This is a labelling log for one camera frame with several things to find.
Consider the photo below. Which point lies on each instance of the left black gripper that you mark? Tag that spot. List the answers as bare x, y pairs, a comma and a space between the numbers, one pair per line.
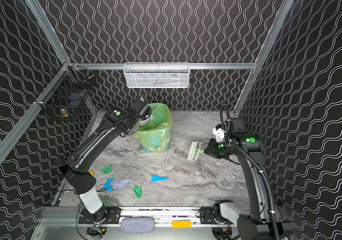
145, 111

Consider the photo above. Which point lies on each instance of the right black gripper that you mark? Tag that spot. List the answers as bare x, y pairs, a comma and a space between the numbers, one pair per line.
209, 148

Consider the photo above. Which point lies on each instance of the pale green brush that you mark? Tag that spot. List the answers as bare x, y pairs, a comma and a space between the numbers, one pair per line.
195, 151

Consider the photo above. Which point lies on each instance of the green bin with bag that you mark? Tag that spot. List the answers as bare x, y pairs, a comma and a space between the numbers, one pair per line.
155, 135

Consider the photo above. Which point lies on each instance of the green paper scrap front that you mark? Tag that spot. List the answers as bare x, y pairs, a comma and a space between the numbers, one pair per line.
138, 191

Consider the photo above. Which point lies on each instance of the green paper scrap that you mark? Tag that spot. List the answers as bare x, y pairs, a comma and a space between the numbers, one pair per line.
106, 170
138, 191

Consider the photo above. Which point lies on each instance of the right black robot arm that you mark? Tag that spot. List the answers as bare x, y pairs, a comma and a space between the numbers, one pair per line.
264, 221

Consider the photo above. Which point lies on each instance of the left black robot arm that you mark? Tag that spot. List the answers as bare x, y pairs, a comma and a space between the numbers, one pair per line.
116, 122

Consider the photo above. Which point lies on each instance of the green paper scrap left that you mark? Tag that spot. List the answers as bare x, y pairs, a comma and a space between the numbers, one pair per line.
106, 170

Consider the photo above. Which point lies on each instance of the purple paper scrap left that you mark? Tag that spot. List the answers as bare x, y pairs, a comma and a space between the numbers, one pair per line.
121, 184

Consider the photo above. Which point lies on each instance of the brass object in basket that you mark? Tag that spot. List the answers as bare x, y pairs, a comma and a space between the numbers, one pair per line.
64, 113

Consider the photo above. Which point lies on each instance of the yellow block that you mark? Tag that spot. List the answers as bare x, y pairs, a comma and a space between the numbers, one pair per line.
181, 224

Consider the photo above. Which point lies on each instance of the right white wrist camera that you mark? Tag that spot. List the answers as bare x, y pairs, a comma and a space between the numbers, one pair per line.
219, 133

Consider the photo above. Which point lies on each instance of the white wire basket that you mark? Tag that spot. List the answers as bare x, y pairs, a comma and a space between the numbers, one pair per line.
157, 75

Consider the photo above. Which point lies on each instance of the black wire basket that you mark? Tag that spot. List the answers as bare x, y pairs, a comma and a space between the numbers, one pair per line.
70, 93

